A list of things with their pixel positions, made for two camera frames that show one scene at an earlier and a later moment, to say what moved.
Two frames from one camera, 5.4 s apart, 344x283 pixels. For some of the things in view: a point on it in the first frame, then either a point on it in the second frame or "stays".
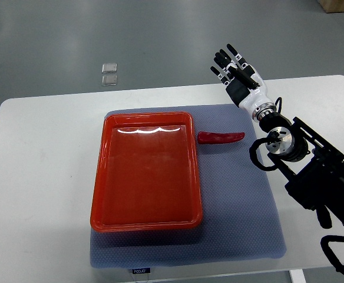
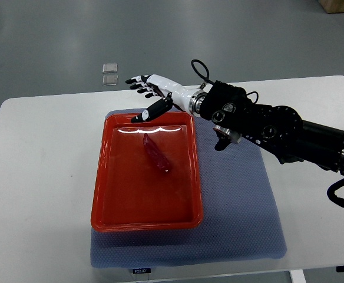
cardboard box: [340, 6] stays
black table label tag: [141, 270] stays
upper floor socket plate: [109, 68] stays
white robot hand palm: [242, 92] to [175, 94]
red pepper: [207, 137] to [155, 153]
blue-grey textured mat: [240, 219] stays
